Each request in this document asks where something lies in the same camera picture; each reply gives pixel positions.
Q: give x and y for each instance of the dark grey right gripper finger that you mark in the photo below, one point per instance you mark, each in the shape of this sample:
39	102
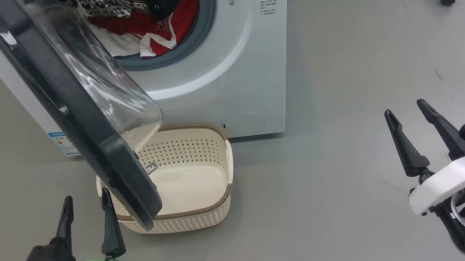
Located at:
409	154
447	135

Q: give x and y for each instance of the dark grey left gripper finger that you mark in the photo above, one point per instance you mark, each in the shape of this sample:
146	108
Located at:
112	236
67	224

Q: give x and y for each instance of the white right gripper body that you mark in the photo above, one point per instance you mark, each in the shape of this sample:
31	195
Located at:
443	184

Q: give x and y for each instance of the black round glass washer door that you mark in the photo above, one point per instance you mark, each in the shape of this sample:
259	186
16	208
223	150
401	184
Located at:
90	138

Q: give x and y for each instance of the red and white garment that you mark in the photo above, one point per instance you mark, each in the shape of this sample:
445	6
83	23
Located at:
129	28

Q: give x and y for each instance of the cream perforated basket brown rim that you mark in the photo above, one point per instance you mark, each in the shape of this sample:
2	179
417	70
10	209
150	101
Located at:
202	176

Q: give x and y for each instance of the white front-load washing machine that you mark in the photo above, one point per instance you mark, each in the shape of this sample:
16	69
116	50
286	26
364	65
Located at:
243	78

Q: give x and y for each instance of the grey rubber door gasket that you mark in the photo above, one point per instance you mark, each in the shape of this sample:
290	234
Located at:
199	29

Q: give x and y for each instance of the blue energy label sticker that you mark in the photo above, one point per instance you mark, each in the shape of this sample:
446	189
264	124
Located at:
63	144

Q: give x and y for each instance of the round white filter flap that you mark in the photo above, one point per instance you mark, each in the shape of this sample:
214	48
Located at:
245	122

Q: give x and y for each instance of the black printed warning text label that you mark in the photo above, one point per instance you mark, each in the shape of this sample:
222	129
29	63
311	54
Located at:
269	3

